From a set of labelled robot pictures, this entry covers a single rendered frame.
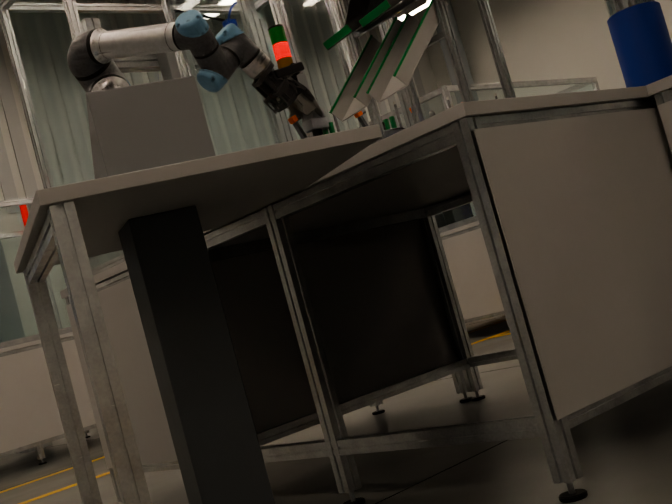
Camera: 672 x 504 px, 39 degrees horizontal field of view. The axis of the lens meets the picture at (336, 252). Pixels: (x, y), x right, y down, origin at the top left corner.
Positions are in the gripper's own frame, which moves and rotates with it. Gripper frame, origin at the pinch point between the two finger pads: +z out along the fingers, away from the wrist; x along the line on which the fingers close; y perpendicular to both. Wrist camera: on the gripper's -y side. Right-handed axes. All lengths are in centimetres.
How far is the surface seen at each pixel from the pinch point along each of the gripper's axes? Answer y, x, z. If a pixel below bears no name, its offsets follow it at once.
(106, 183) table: 88, 46, -45
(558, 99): 9, 75, 22
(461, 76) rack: 4, 53, 8
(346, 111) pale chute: 9.6, 20.9, -0.3
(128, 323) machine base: 46, -93, 16
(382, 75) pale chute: 6.0, 36.1, -2.9
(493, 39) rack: -15, 53, 12
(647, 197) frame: 7, 75, 59
